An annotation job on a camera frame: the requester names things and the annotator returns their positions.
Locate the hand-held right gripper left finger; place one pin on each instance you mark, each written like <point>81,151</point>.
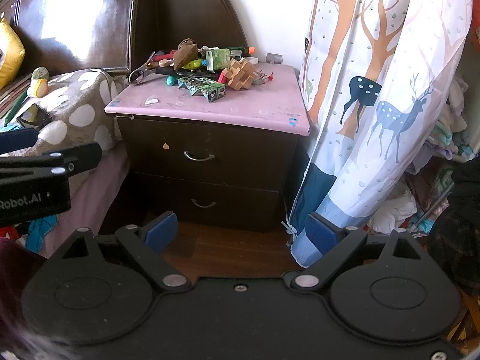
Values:
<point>161,232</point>

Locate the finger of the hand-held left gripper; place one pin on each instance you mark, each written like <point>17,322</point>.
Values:
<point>17,139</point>
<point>82,155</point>

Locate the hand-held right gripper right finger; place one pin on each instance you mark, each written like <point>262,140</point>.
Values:
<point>321,232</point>

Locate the dark plain drawer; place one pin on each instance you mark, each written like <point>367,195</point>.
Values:
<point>243,206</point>

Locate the black phone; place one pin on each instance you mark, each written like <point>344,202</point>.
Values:
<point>33,116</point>

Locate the teal cloth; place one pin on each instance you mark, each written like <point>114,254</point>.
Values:
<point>41,232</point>

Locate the pink bedsheet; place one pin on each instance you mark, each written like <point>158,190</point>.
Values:
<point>108,180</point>

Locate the striped bedsheet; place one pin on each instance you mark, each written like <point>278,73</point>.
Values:
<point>11,101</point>

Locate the dark wooden nightstand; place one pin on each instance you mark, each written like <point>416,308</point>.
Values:
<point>287,195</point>

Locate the grey white-spotted blanket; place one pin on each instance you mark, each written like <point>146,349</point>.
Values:
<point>75,97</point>

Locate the green yellow plush toy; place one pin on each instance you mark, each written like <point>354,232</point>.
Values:
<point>39,82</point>

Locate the person's maroon trousers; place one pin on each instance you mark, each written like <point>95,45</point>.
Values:
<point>15,258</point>

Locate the pile of pale clothes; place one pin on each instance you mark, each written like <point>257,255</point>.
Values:
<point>397,210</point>

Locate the yellow pillow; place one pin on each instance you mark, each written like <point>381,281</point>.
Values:
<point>9,56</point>

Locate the clear plastic scrap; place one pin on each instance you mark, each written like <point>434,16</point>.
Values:
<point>152,101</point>

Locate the silver metal pliers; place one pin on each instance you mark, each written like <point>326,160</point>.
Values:
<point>135,78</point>

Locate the small teal toy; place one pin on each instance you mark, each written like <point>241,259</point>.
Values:
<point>171,81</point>

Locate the colourful toy sticks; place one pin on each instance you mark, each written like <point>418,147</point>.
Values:
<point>161,60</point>

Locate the dark plaid cloth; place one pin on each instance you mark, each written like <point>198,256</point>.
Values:
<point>457,240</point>

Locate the green printed long box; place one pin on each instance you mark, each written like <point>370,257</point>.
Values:
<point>202,88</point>

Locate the dark glossy wooden headboard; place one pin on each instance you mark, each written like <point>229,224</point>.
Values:
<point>93,15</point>

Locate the green plastic toy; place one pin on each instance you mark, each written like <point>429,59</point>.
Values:
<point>195,65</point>

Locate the deer print curtain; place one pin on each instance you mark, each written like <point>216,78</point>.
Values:
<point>375,82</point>

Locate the green printed cube toy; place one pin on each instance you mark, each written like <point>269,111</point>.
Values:
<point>219,58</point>

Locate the wooden interlocking puzzle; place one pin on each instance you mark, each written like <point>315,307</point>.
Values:
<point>240,73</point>

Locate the small white box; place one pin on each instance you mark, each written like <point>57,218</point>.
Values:
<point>252,60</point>

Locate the dark arched wooden panel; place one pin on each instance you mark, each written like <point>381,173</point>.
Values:
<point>195,7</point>

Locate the orange-tipped marker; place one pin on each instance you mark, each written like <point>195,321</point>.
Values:
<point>250,50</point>

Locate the grey wall socket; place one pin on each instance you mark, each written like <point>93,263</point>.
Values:
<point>274,58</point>

